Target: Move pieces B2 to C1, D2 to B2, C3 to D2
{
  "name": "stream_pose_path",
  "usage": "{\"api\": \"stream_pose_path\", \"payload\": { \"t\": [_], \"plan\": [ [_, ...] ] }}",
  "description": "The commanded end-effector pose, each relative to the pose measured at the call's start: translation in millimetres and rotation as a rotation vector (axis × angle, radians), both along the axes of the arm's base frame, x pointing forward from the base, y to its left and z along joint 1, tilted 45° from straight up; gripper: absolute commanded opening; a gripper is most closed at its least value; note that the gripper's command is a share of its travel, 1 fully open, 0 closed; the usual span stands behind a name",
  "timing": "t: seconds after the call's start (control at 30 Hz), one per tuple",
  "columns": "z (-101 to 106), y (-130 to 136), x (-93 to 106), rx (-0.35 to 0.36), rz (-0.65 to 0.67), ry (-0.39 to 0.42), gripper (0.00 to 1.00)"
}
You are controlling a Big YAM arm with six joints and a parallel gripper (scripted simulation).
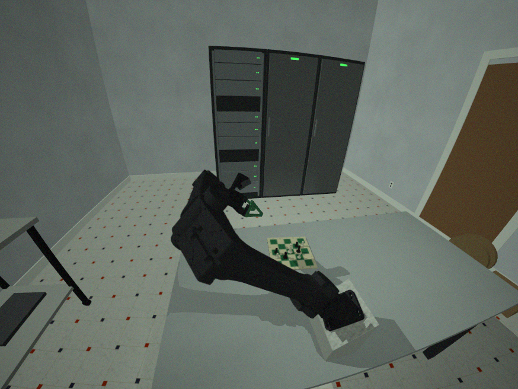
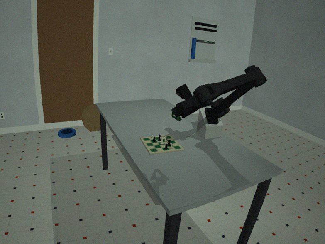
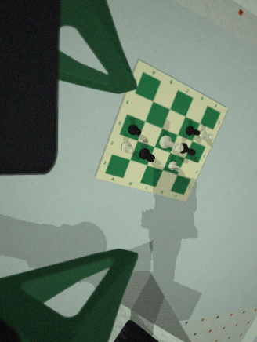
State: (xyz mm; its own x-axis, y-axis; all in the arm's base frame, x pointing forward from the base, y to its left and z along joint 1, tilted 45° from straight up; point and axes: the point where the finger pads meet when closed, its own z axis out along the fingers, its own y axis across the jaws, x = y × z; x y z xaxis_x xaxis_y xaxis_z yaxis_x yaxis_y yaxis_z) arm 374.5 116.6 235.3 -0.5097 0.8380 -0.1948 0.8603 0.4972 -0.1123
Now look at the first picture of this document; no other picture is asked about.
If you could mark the green and cream chessboard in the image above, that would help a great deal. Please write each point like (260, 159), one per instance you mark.
(307, 260)

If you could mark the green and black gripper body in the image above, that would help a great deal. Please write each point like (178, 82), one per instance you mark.
(238, 206)

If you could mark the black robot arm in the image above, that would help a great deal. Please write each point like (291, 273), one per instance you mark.
(213, 250)

